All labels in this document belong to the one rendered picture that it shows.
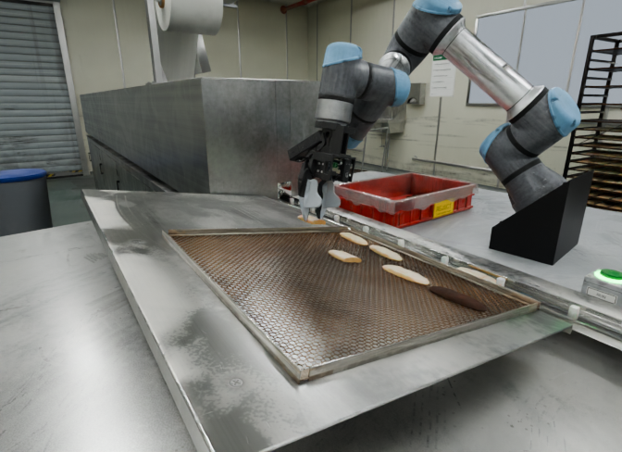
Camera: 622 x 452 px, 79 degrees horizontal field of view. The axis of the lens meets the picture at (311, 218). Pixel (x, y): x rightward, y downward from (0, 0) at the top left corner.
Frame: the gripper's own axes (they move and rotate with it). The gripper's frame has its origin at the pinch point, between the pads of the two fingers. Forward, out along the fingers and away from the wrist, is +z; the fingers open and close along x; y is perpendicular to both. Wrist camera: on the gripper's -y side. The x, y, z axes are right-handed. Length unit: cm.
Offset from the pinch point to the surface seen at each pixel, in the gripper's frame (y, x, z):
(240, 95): -58, 15, -27
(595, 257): 42, 70, 3
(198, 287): 13.2, -33.1, 7.0
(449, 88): -246, 490, -124
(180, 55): -160, 37, -51
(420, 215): -7, 59, 3
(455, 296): 35.1, 1.5, 5.5
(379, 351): 38.8, -24.4, 5.7
